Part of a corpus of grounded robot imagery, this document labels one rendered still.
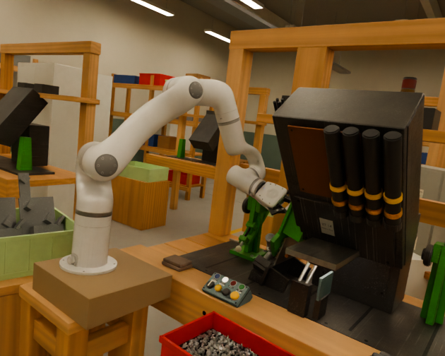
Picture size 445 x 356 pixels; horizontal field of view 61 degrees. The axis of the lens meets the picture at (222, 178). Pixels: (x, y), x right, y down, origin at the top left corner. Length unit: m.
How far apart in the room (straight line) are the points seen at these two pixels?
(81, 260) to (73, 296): 0.15
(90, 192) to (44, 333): 0.48
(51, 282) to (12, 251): 0.36
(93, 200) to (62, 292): 0.29
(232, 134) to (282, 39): 0.59
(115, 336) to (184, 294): 0.27
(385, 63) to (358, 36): 10.11
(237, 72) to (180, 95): 0.71
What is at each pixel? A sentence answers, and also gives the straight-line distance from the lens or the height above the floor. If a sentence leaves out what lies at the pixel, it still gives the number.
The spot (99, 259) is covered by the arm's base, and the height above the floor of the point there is 0.98.
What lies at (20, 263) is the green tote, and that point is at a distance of 1.69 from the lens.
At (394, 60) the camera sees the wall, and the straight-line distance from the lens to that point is 11.79.
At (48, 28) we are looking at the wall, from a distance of 8.82.
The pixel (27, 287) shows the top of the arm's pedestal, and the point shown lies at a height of 0.85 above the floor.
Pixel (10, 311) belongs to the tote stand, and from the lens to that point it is 1.71.
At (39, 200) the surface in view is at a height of 1.02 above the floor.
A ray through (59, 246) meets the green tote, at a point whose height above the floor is 0.90.
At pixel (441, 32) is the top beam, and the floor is 1.89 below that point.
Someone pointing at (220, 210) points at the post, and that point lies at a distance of 2.00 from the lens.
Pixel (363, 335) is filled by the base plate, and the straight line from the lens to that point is 1.31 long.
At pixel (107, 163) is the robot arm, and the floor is 1.31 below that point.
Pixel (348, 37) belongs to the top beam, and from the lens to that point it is 1.73.
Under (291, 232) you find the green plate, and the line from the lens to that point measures 1.37.
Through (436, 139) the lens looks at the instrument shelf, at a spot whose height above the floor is 1.51.
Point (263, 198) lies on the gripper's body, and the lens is 1.48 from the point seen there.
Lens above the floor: 1.48
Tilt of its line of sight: 8 degrees down
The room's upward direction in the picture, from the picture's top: 7 degrees clockwise
